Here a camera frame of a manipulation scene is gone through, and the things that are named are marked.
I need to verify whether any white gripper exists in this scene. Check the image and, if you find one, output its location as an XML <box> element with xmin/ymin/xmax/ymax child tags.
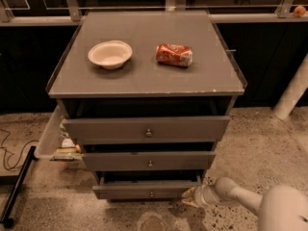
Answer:
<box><xmin>182</xmin><ymin>185</ymin><xmax>224</xmax><ymax>208</ymax></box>

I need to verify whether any clear plastic side bin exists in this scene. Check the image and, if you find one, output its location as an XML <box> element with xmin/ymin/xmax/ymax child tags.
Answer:
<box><xmin>35</xmin><ymin>107</ymin><xmax>81</xmax><ymax>162</ymax></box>

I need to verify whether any black floor cable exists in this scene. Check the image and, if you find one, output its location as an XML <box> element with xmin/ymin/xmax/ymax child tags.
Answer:
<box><xmin>0</xmin><ymin>127</ymin><xmax>39</xmax><ymax>171</ymax></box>

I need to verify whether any white paper bowl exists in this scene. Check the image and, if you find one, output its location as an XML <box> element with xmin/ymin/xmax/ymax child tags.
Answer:
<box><xmin>88</xmin><ymin>40</ymin><xmax>133</xmax><ymax>70</ymax></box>

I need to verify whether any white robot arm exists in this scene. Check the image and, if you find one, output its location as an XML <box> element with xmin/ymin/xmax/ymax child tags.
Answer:
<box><xmin>182</xmin><ymin>55</ymin><xmax>308</xmax><ymax>231</ymax></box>

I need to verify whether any white bottle in bin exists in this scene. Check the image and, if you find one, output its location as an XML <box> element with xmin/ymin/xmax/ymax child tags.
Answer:
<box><xmin>62</xmin><ymin>139</ymin><xmax>75</xmax><ymax>148</ymax></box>

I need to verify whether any grey middle drawer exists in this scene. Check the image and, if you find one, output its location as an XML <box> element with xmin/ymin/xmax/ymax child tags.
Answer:
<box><xmin>83</xmin><ymin>151</ymin><xmax>216</xmax><ymax>171</ymax></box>

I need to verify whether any grey bottom drawer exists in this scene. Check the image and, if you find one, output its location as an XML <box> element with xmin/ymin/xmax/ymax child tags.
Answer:
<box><xmin>92</xmin><ymin>173</ymin><xmax>201</xmax><ymax>200</ymax></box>

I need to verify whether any grey top drawer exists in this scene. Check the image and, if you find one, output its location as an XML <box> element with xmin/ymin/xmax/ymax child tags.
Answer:
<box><xmin>63</xmin><ymin>115</ymin><xmax>230</xmax><ymax>144</ymax></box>

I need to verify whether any yellow green item in bin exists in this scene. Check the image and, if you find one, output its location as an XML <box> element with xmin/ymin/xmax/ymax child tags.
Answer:
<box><xmin>55</xmin><ymin>147</ymin><xmax>77</xmax><ymax>154</ymax></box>

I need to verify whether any metal railing shelf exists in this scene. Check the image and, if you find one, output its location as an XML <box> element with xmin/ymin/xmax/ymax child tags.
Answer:
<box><xmin>0</xmin><ymin>0</ymin><xmax>308</xmax><ymax>25</ymax></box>

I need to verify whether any crushed red soda can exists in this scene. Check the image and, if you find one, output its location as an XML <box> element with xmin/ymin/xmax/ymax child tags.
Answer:
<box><xmin>156</xmin><ymin>43</ymin><xmax>193</xmax><ymax>67</ymax></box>

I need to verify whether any small orange fruit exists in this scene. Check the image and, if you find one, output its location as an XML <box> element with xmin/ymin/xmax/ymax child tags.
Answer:
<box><xmin>293</xmin><ymin>6</ymin><xmax>306</xmax><ymax>17</ymax></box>

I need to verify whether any grey drawer cabinet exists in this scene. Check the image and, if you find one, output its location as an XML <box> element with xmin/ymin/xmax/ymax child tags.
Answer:
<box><xmin>45</xmin><ymin>11</ymin><xmax>248</xmax><ymax>185</ymax></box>

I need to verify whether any black metal stand leg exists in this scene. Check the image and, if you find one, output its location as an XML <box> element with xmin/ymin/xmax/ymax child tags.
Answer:
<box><xmin>0</xmin><ymin>146</ymin><xmax>36</xmax><ymax>228</ymax></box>

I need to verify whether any grey drawer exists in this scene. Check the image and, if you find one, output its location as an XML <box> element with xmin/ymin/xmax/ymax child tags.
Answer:
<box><xmin>92</xmin><ymin>173</ymin><xmax>201</xmax><ymax>200</ymax></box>
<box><xmin>63</xmin><ymin>115</ymin><xmax>230</xmax><ymax>144</ymax></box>
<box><xmin>83</xmin><ymin>151</ymin><xmax>216</xmax><ymax>171</ymax></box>

